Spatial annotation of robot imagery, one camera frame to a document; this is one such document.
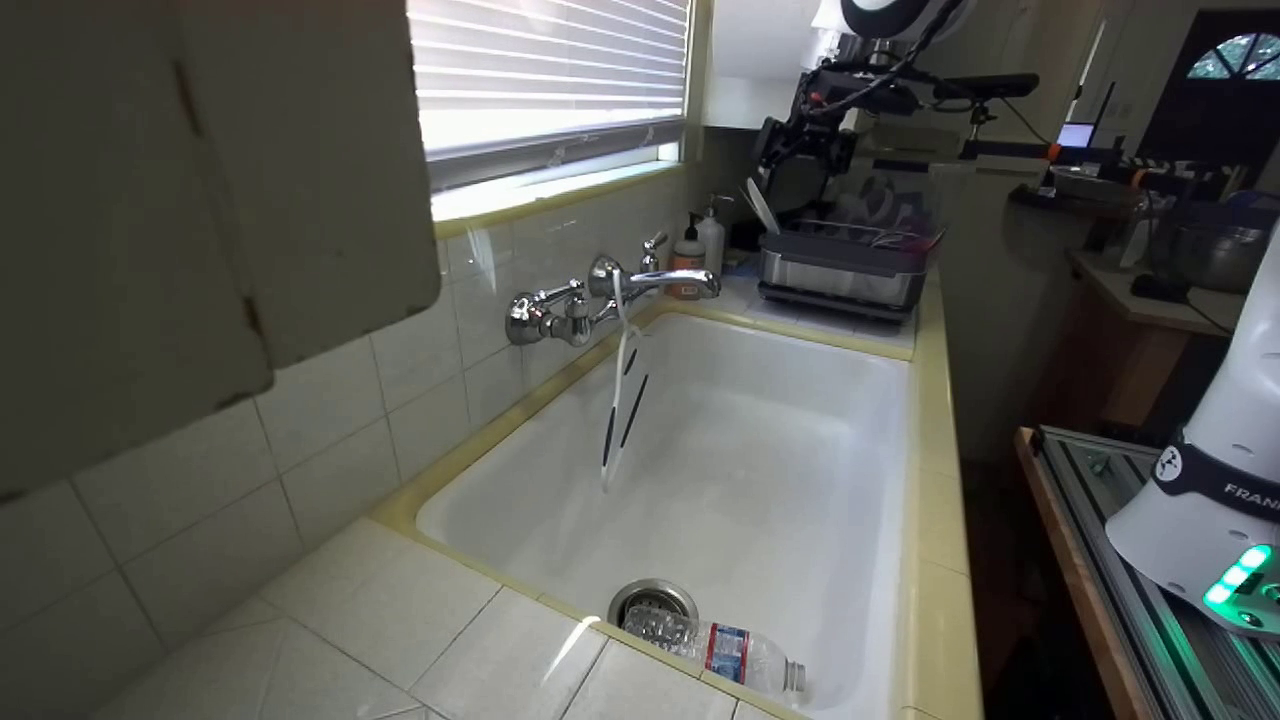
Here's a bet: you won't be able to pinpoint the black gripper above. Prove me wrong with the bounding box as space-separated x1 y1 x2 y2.
748 110 861 228

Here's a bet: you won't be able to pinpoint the white pump bottle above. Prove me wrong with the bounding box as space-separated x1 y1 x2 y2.
696 201 733 278

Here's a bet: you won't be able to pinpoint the orange soap bottle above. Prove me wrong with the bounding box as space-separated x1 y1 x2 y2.
667 215 707 300

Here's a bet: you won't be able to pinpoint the clear plastic water bottle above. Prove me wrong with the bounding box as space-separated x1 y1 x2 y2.
696 615 811 713

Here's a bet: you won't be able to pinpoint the dark dish rack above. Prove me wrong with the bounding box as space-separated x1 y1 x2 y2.
753 183 943 327

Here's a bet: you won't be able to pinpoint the white black hanging brush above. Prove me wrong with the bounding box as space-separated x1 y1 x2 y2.
594 278 655 491

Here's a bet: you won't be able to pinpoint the white window blinds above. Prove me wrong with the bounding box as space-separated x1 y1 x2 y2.
406 0 700 170

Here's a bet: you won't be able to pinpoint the small lit screen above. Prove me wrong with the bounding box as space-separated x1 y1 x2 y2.
1052 115 1101 157

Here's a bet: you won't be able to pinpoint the white sink basin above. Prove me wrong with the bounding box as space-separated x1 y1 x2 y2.
411 307 930 720

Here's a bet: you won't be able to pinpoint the wooden side desk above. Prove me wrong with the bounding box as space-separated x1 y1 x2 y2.
1056 244 1263 430

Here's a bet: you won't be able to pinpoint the dark round appliance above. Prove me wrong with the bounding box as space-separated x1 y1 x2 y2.
1148 183 1280 292

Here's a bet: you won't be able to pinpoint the round metal sink drain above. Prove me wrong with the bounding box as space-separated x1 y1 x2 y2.
603 574 703 654

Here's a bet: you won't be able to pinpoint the dark door with arched window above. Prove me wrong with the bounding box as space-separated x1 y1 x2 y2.
1142 5 1280 181

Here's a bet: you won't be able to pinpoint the chrome wall faucet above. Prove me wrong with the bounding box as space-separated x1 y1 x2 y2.
502 228 725 350

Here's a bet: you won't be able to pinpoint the aluminium frame robot table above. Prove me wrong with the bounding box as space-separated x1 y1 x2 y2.
1012 421 1280 720

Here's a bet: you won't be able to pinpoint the beige wall cabinet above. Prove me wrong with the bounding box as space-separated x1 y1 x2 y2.
0 0 447 509

